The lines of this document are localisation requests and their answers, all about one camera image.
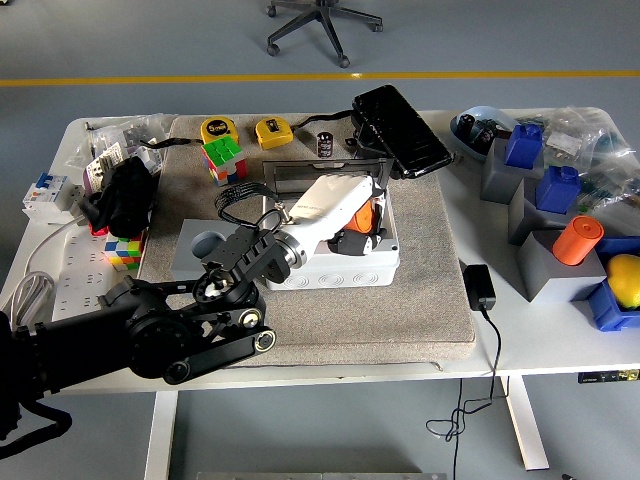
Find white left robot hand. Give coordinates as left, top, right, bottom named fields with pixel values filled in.
left=287, top=172, right=389, bottom=257

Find orange cylinder battery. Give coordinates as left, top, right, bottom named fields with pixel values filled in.
left=344, top=198, right=377, bottom=235
left=551, top=215, right=605, bottom=267

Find white junction box with lid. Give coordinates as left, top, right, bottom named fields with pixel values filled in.
left=260, top=158, right=401, bottom=292

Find yellow tape measure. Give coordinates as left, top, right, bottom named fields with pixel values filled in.
left=254, top=117, right=294, bottom=150

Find glossy black case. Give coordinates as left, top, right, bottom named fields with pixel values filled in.
left=344, top=83, right=455, bottom=180

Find large colourful puzzle cube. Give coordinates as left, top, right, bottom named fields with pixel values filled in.
left=201, top=137, right=248, bottom=187

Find grey-brown mat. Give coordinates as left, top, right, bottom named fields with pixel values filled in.
left=122, top=113, right=476, bottom=372

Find yellow tape measure 5m label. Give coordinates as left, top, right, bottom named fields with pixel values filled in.
left=199, top=116, right=240, bottom=147

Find light blue bowl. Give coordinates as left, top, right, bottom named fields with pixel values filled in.
left=449, top=105, right=521, bottom=164

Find grey block with round hole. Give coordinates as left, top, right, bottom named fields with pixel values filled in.
left=169, top=218, right=241, bottom=284

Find grey holder block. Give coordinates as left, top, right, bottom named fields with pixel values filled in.
left=507, top=177, right=584, bottom=246
left=479, top=137, right=546, bottom=205
left=517, top=230, right=609, bottom=305

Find black power adapter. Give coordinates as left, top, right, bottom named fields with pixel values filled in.
left=462, top=263, right=497, bottom=312

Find black office chair base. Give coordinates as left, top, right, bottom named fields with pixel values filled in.
left=264, top=0, right=385, bottom=69

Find white plastic module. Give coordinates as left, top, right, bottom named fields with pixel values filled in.
left=127, top=144, right=166, bottom=175

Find blue bottle-shaped block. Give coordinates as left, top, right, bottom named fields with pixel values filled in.
left=503, top=123, right=545, bottom=170
left=534, top=165, right=581, bottom=215

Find black cloth bundle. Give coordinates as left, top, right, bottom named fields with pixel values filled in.
left=79, top=157, right=156, bottom=239

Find clear bags of small parts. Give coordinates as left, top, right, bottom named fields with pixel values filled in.
left=67, top=113, right=171, bottom=169

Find small colourful puzzle cube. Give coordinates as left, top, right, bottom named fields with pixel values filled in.
left=103, top=230, right=146, bottom=273

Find purple and white packet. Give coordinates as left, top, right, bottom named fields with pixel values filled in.
left=82, top=141, right=126, bottom=194

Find white power strip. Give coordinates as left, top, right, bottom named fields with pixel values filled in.
left=51, top=227, right=144, bottom=324

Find clear bags of components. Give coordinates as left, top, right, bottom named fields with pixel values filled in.
left=514, top=105, right=640, bottom=221

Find white circuit breaker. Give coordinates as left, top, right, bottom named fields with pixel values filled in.
left=20, top=171, right=86, bottom=226

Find white table leg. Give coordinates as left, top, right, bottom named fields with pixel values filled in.
left=143, top=390, right=180, bottom=480
left=499, top=375, right=551, bottom=471

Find blue plastic bin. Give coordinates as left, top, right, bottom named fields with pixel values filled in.
left=572, top=235, right=640, bottom=334

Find yellow lemon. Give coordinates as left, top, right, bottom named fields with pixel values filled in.
left=605, top=253, right=640, bottom=309

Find black table control panel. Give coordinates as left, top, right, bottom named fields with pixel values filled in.
left=577, top=368, right=640, bottom=385

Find black strap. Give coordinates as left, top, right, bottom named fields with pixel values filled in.
left=142, top=135, right=206, bottom=151
left=291, top=109, right=355, bottom=132

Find black adapter cord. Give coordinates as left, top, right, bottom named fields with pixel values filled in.
left=424, top=307, right=512, bottom=480

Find white cable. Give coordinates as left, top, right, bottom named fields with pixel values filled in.
left=0, top=219, right=84, bottom=331

